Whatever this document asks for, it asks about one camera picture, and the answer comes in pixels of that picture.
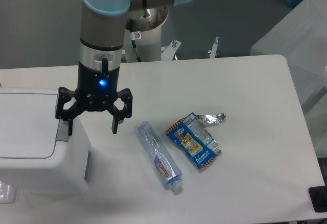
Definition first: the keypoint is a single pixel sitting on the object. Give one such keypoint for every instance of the crushed clear plastic bottle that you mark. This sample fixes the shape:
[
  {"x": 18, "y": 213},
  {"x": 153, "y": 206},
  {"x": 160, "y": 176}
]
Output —
[{"x": 165, "y": 166}]

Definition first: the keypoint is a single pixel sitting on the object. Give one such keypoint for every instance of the blue snack wrapper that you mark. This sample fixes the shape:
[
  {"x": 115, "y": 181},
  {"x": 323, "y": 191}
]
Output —
[{"x": 195, "y": 140}]

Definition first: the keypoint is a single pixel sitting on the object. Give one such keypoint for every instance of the black object at table edge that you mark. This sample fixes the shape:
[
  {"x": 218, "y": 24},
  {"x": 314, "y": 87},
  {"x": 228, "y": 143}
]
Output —
[{"x": 318, "y": 198}]

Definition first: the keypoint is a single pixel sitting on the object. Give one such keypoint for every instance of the clear plastic object left edge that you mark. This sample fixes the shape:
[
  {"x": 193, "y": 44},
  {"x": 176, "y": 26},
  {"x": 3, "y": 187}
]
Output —
[{"x": 7, "y": 193}]

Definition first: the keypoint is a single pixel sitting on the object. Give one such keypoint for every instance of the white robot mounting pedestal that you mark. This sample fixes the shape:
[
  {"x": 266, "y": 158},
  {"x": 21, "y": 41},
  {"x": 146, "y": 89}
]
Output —
[{"x": 142, "y": 41}]

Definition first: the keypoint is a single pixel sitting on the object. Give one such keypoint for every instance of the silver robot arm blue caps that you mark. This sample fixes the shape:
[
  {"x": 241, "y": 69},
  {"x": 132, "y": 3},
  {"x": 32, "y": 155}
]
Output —
[{"x": 103, "y": 26}]

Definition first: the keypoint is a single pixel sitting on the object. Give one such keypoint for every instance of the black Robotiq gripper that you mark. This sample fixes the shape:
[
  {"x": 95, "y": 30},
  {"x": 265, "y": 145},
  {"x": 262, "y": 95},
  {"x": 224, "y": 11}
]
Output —
[{"x": 96, "y": 91}]

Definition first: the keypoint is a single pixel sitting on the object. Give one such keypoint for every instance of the white push-lid trash can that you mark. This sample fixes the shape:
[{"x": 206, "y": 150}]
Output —
[{"x": 40, "y": 153}]

